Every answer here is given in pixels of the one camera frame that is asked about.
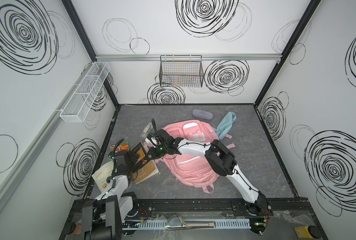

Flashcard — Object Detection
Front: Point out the white slotted cable duct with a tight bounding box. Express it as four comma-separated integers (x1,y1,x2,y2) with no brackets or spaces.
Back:
123,219,251,231

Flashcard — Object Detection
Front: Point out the white wire shelf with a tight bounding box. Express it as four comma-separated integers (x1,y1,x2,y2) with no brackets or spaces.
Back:
60,62,111,123

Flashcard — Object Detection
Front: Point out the black corner frame post left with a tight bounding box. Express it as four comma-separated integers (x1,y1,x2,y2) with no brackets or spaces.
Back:
61,0,121,109

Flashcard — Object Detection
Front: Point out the yellow black button box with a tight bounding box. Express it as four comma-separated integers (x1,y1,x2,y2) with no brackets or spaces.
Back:
294,226,323,239

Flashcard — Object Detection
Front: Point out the black corner frame post right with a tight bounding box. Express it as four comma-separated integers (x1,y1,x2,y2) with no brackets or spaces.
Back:
254,0,322,108

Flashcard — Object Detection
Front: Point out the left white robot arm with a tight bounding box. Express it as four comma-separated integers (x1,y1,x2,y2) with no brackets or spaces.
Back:
80,151,139,240

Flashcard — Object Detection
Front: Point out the black wire basket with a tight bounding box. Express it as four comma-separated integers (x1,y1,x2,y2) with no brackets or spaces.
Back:
159,60,205,88

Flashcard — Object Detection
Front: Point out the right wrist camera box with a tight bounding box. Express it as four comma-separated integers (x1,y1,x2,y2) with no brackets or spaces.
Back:
145,134,160,147

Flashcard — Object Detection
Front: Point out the light blue pouch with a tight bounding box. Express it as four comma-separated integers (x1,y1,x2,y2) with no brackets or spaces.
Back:
216,112,237,140

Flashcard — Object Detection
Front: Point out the black corner frame post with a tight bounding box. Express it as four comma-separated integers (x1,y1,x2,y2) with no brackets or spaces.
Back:
254,0,322,108
61,0,121,109

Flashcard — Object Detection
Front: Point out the aluminium wall rail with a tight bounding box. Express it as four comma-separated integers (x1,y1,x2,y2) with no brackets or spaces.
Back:
96,54,282,62

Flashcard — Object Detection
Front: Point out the clear plastic pencil case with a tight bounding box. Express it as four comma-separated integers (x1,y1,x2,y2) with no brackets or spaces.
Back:
141,123,153,139

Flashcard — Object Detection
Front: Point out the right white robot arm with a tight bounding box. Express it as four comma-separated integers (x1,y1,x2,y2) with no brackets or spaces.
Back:
147,120,269,216

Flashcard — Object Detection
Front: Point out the white food pouch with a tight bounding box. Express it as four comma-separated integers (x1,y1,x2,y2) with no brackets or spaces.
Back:
92,161,114,193

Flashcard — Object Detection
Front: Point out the green snack packet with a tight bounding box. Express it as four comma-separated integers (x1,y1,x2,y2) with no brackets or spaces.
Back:
110,141,130,153

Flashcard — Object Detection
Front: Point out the purple glasses case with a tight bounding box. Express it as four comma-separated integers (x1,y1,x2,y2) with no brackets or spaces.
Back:
192,109,214,120

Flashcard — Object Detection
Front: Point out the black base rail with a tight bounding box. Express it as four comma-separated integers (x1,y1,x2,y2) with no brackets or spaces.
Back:
72,196,311,218

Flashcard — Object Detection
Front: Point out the pink student backpack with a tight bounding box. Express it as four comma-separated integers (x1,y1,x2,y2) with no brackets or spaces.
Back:
155,120,219,194

